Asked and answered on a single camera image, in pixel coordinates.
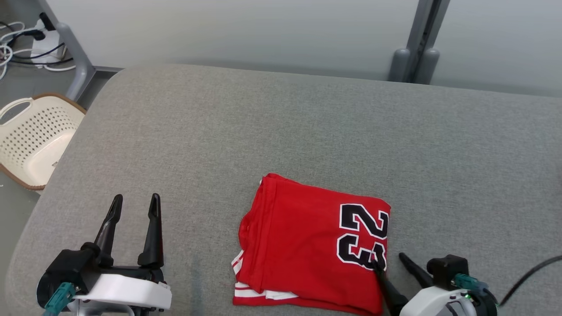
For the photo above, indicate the red jersey with white sleeves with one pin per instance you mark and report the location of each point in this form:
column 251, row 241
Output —
column 303, row 245

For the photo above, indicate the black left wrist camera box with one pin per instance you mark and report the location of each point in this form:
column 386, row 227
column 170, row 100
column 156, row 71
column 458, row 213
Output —
column 66, row 267

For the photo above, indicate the grey metal frame leg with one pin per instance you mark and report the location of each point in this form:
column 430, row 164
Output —
column 74, row 52

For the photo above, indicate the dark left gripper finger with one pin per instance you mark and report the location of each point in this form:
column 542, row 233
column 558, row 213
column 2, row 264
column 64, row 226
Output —
column 154, row 237
column 109, row 232

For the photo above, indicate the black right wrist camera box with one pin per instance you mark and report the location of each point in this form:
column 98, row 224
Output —
column 445, row 267

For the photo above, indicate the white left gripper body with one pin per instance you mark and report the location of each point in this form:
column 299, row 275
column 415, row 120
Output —
column 127, row 292

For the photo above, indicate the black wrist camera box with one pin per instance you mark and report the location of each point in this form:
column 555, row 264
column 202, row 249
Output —
column 66, row 267
column 445, row 267

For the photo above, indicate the cream perforated laundry basket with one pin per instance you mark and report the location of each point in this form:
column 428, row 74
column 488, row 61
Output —
column 35, row 145

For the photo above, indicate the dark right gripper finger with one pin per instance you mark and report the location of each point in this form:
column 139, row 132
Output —
column 390, row 296
column 415, row 270

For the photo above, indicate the grey metal partition post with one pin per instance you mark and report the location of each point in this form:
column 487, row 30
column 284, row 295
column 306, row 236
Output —
column 417, row 52

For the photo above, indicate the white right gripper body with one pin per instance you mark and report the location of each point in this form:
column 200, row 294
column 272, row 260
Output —
column 434, row 303

